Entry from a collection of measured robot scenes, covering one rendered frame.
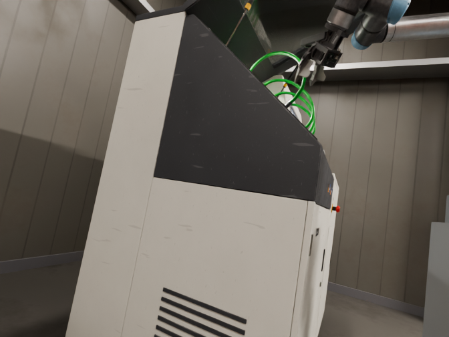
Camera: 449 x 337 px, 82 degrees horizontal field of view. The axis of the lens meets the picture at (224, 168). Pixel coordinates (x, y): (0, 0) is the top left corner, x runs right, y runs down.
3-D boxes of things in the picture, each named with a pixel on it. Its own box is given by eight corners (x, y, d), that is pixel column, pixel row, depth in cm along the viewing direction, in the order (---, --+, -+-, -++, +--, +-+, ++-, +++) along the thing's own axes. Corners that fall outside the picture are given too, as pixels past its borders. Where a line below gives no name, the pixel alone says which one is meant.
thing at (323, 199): (316, 202, 75) (323, 148, 76) (301, 200, 77) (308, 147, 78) (329, 208, 130) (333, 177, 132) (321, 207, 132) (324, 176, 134)
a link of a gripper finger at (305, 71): (297, 85, 92) (316, 62, 88) (288, 78, 96) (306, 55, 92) (302, 89, 94) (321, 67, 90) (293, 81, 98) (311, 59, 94)
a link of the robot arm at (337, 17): (328, 5, 83) (345, 12, 87) (321, 21, 86) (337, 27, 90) (343, 12, 78) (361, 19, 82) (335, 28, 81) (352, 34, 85)
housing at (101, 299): (107, 404, 88) (187, 3, 105) (57, 368, 101) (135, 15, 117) (248, 295, 213) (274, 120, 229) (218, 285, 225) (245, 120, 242)
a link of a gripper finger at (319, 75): (317, 91, 97) (324, 67, 91) (308, 84, 101) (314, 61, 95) (324, 90, 98) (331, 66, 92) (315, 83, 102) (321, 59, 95)
